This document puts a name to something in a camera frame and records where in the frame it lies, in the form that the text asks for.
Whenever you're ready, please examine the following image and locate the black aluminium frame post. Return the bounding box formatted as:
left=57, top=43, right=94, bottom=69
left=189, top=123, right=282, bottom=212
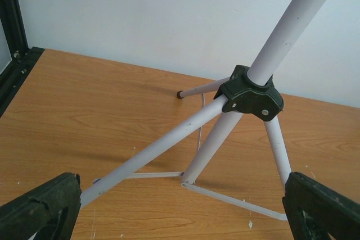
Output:
left=1, top=0, right=44, bottom=115

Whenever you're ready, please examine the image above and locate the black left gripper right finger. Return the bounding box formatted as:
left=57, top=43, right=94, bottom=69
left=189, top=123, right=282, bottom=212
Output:
left=282, top=172, right=359, bottom=239

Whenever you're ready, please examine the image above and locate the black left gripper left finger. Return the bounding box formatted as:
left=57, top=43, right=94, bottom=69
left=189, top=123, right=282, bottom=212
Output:
left=1, top=173, right=82, bottom=239

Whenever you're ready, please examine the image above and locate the white tripod music stand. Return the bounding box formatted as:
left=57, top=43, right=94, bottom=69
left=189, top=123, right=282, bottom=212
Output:
left=81, top=0, right=326, bottom=220

